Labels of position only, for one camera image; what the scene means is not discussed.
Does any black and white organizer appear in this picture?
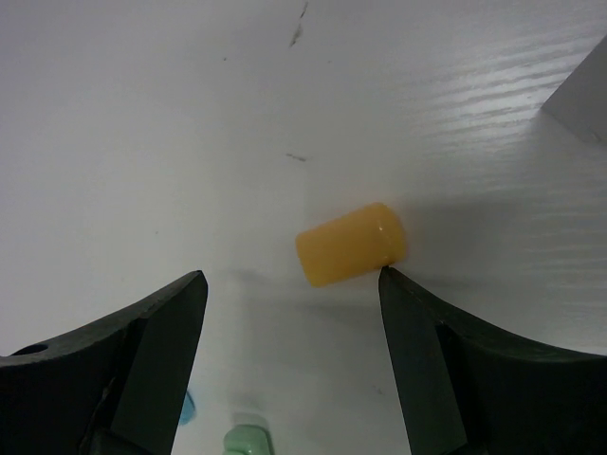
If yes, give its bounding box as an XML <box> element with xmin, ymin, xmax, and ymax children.
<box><xmin>542</xmin><ymin>38</ymin><xmax>607</xmax><ymax>146</ymax></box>

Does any blue cap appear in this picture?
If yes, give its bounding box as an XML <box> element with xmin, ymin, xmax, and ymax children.
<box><xmin>178</xmin><ymin>390</ymin><xmax>196</xmax><ymax>426</ymax></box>

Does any green cap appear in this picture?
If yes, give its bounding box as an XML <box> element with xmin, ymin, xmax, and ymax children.
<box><xmin>223</xmin><ymin>412</ymin><xmax>275</xmax><ymax>455</ymax></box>

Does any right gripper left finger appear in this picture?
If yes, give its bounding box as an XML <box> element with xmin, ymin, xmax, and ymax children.
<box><xmin>1</xmin><ymin>271</ymin><xmax>208</xmax><ymax>454</ymax></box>

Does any orange cap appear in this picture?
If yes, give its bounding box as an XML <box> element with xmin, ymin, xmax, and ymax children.
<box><xmin>295</xmin><ymin>203</ymin><xmax>407</xmax><ymax>287</ymax></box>

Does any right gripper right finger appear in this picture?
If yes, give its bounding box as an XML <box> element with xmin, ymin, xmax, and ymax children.
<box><xmin>378</xmin><ymin>267</ymin><xmax>606</xmax><ymax>454</ymax></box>

